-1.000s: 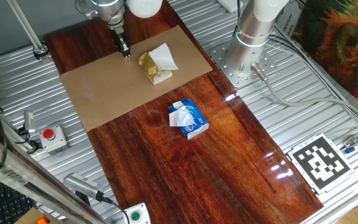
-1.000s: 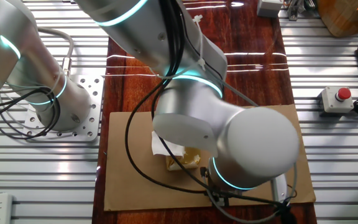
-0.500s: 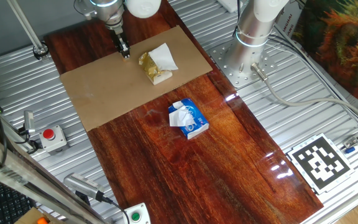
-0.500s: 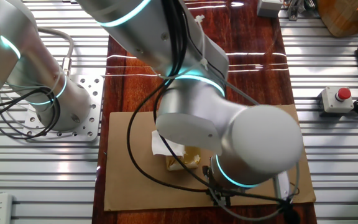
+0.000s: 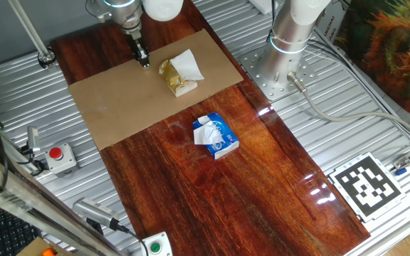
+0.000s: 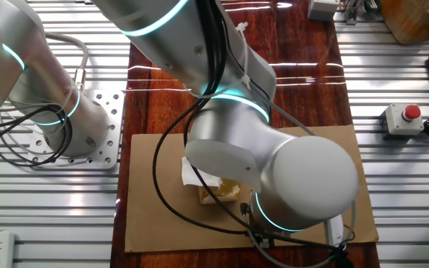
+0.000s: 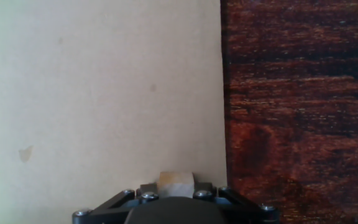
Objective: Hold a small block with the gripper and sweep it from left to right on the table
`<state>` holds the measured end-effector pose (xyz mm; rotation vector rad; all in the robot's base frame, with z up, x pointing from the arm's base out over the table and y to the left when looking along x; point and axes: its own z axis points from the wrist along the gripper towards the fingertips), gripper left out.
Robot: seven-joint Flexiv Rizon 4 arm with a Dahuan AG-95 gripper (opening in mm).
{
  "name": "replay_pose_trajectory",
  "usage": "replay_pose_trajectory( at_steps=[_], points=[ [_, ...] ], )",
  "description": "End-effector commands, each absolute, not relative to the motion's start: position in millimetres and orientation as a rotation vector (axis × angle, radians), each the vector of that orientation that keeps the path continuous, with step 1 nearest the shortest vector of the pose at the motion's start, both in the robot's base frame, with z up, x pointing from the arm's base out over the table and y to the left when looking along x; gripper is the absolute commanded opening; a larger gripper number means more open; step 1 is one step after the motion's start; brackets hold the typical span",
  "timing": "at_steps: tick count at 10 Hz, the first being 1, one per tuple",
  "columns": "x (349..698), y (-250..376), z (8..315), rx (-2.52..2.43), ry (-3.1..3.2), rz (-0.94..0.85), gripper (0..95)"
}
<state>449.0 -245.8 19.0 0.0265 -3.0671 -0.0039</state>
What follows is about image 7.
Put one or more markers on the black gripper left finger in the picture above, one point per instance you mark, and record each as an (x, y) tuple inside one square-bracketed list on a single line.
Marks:
[(148, 190)]

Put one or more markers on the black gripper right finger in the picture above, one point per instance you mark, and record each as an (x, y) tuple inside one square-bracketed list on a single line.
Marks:
[(203, 190)]

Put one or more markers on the small wooden block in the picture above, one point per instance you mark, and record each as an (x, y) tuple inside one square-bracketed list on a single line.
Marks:
[(176, 185)]

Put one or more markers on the brown cardboard sheet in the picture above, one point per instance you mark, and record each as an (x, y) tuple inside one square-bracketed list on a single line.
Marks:
[(104, 93)]

